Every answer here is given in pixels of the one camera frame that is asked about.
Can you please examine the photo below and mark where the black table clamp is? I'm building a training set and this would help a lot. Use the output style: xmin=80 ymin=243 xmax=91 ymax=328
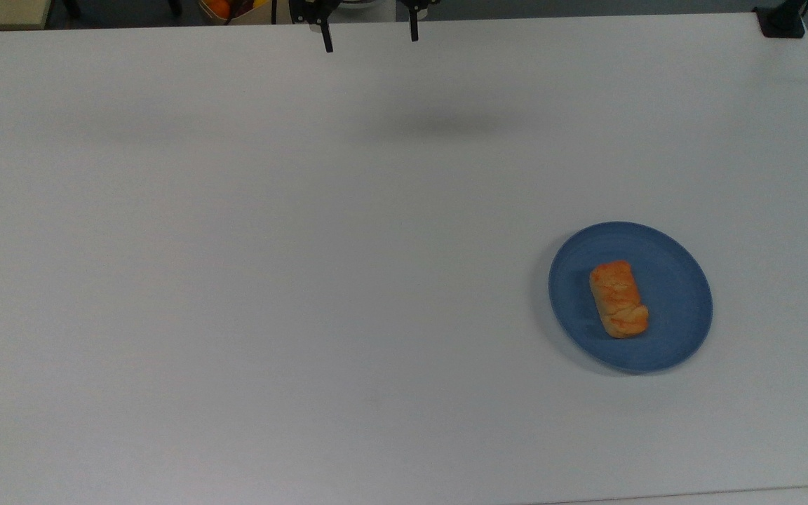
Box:
xmin=755 ymin=0 xmax=808 ymax=39

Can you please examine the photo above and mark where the orange-brown bread roll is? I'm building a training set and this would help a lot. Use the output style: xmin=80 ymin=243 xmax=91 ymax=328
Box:
xmin=589 ymin=260 xmax=650 ymax=339

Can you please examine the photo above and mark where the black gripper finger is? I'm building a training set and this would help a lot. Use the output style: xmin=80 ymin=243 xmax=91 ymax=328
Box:
xmin=399 ymin=0 xmax=440 ymax=43
xmin=290 ymin=0 xmax=338 ymax=53

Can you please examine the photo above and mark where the blue round plate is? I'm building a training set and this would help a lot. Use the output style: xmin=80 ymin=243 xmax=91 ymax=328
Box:
xmin=548 ymin=222 xmax=713 ymax=373

